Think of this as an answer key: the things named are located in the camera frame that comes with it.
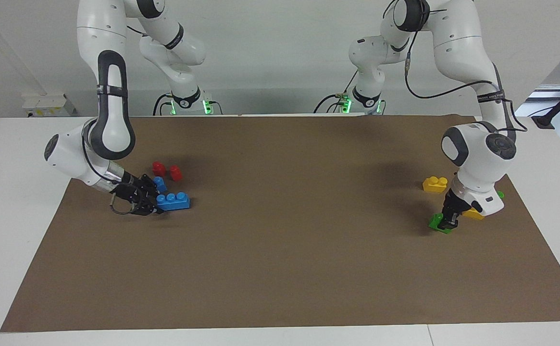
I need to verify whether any brown paper table mat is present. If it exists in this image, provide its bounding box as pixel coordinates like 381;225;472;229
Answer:
0;114;560;333

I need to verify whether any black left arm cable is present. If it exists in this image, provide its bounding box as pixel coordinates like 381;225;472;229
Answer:
404;47;529;133

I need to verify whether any white wall socket box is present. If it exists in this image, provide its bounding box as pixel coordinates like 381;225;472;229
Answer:
22;93;76;118

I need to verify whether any black base cable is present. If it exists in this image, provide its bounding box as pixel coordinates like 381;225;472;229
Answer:
152;93;171;116
313;93;344;114

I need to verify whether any black left base cable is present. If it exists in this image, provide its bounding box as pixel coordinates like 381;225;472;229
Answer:
313;93;344;114

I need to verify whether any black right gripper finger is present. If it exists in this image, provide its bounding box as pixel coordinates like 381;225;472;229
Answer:
138;175;160;196
135;202;165;216

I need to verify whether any black right base cable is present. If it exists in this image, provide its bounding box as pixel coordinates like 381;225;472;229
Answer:
152;93;171;116

